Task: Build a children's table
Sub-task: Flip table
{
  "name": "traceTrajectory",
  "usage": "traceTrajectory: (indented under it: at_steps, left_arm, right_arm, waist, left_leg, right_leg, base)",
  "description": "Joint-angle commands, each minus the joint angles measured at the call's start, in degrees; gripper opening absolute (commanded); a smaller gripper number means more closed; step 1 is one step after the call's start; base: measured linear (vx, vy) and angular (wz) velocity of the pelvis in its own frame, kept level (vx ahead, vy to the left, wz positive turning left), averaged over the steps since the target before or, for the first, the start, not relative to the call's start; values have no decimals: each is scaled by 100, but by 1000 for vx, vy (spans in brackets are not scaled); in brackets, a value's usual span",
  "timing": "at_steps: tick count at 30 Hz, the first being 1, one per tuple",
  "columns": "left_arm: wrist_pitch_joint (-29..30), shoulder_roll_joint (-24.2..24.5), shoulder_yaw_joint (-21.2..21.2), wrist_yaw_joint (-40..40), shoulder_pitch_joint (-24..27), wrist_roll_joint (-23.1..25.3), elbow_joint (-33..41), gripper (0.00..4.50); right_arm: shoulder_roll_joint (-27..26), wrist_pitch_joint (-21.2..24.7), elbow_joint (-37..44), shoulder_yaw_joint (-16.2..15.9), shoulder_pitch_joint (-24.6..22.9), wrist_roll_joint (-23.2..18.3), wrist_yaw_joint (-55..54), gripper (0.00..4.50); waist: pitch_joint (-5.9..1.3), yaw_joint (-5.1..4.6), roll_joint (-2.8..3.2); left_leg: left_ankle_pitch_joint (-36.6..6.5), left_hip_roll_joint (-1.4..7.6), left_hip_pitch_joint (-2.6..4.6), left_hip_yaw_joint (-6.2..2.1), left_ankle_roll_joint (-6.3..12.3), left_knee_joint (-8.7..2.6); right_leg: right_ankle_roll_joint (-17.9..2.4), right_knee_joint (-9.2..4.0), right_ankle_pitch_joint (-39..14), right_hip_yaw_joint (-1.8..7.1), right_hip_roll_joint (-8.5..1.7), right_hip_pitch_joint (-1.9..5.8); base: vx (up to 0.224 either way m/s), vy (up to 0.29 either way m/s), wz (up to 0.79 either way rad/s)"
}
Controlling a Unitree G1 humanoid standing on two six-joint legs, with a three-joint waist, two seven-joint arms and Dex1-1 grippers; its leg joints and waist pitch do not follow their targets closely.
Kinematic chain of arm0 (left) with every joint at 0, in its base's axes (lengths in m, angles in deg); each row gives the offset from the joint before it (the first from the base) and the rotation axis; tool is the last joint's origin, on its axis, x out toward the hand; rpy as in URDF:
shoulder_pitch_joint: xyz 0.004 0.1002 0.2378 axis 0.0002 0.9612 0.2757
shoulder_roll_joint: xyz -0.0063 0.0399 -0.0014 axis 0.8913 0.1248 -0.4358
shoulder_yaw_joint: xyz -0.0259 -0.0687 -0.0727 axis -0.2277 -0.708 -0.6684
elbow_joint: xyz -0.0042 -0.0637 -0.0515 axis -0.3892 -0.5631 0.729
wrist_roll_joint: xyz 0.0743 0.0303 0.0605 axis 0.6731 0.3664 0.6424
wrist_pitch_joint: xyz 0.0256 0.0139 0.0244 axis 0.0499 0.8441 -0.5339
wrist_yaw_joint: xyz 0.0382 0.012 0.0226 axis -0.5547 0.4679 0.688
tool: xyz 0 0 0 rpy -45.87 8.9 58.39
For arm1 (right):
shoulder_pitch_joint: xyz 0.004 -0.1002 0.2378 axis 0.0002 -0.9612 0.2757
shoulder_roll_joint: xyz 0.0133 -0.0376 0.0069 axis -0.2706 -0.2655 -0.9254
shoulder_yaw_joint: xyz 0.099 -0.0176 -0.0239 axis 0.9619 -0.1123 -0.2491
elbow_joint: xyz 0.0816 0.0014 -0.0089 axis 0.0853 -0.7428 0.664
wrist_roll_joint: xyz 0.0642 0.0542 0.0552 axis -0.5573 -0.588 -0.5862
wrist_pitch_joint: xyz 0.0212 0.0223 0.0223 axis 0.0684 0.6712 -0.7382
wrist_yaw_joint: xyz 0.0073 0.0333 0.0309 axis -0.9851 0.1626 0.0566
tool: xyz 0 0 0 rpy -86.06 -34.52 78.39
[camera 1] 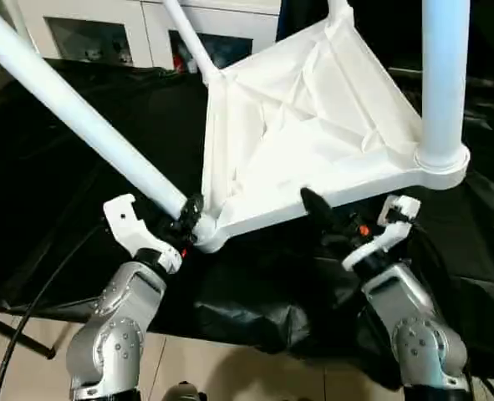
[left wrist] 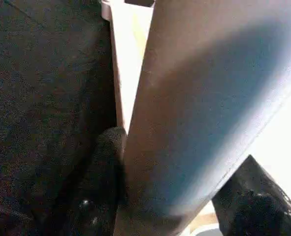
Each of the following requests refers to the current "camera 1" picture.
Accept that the white plastic table top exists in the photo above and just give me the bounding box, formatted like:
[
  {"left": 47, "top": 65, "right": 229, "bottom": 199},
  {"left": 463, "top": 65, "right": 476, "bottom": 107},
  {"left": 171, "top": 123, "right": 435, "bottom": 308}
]
[{"left": 198, "top": 5, "right": 473, "bottom": 255}]

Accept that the white plastic table leg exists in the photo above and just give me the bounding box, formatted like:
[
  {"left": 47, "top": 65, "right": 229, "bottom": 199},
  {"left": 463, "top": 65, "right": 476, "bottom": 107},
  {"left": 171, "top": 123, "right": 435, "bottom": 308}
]
[
  {"left": 328, "top": 0, "right": 354, "bottom": 24},
  {"left": 161, "top": 0, "right": 224, "bottom": 83},
  {"left": 0, "top": 0, "right": 204, "bottom": 225},
  {"left": 419, "top": 0, "right": 473, "bottom": 173}
]

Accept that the black mat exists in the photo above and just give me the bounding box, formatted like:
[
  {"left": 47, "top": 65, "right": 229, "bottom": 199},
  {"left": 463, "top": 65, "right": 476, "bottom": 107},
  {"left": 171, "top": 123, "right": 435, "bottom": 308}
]
[{"left": 0, "top": 57, "right": 494, "bottom": 393}]

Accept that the black left robot foot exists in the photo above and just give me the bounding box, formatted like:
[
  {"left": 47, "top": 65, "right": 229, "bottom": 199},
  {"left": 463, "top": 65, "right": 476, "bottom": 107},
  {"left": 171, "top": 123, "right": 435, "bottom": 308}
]
[{"left": 161, "top": 382, "right": 209, "bottom": 401}]

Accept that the black metal stand leg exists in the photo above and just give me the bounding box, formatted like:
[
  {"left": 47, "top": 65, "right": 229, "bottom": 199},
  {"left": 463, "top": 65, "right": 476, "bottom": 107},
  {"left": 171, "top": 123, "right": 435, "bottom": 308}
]
[{"left": 0, "top": 307, "right": 57, "bottom": 362}]

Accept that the white cabinet with glass doors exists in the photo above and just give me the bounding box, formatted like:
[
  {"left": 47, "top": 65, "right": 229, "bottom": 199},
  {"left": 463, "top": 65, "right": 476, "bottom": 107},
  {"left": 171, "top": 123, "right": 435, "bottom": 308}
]
[{"left": 14, "top": 0, "right": 283, "bottom": 74}]

